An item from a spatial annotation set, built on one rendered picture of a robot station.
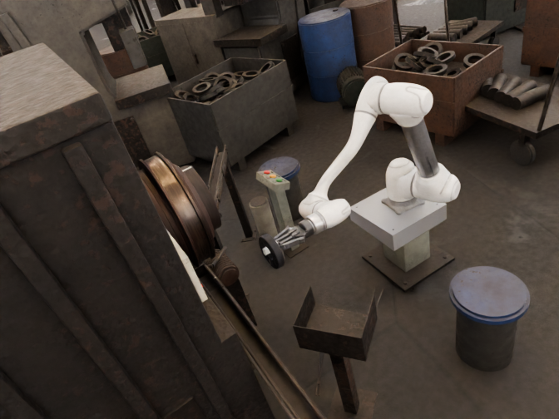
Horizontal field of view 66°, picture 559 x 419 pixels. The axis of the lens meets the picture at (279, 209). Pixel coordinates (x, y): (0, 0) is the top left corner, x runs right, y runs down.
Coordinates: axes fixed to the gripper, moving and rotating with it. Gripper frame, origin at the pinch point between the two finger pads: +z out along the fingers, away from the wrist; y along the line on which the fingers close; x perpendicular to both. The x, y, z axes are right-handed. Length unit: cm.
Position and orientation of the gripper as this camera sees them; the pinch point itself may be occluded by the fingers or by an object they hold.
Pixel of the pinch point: (270, 248)
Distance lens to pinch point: 180.0
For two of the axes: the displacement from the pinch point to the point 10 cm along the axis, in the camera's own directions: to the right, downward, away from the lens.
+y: -5.3, -3.9, 7.5
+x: -1.8, -8.1, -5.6
